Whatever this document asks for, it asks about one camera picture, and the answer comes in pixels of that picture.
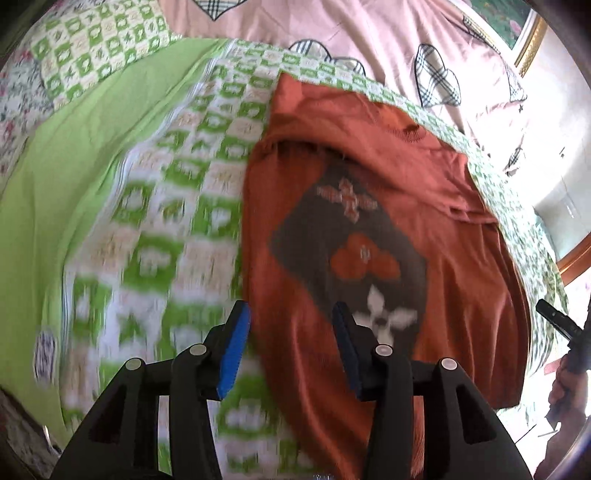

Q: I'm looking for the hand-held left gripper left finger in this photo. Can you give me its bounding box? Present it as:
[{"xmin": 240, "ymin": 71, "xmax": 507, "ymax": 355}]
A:
[{"xmin": 51, "ymin": 300, "xmax": 252, "ymax": 480}]

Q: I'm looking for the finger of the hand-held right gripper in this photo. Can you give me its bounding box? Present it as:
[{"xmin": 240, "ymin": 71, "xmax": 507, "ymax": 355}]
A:
[{"xmin": 536, "ymin": 299, "xmax": 583, "ymax": 339}]

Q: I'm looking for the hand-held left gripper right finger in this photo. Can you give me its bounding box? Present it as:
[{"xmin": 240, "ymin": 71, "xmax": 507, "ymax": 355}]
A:
[{"xmin": 331, "ymin": 302, "xmax": 525, "ymax": 480}]

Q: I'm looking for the orange knit sweater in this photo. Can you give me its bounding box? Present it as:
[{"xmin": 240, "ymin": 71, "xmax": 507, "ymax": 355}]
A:
[{"xmin": 240, "ymin": 74, "xmax": 532, "ymax": 480}]

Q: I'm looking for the person's right hand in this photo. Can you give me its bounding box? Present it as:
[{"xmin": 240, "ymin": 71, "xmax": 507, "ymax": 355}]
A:
[{"xmin": 546, "ymin": 354, "xmax": 580, "ymax": 428}]

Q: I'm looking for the green checkered bed sheet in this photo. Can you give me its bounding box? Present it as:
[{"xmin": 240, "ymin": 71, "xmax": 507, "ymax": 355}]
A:
[{"xmin": 0, "ymin": 37, "xmax": 571, "ymax": 480}]

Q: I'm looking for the gold framed picture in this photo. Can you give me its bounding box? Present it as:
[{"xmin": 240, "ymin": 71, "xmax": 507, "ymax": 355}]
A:
[{"xmin": 462, "ymin": 0, "xmax": 550, "ymax": 78}]

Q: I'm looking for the pink quilt with plaid hearts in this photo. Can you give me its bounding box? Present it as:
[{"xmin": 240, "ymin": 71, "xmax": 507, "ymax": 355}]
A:
[{"xmin": 159, "ymin": 0, "xmax": 529, "ymax": 155}]

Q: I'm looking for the floral cloth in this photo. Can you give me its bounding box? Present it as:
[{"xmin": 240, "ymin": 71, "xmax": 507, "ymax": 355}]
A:
[{"xmin": 0, "ymin": 44, "xmax": 56, "ymax": 185}]

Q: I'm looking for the green checkered pillow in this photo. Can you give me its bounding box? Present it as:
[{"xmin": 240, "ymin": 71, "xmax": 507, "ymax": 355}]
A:
[{"xmin": 39, "ymin": 0, "xmax": 182, "ymax": 110}]

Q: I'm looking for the wooden bed frame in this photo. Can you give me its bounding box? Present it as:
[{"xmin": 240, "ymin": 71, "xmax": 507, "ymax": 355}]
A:
[{"xmin": 556, "ymin": 242, "xmax": 591, "ymax": 283}]

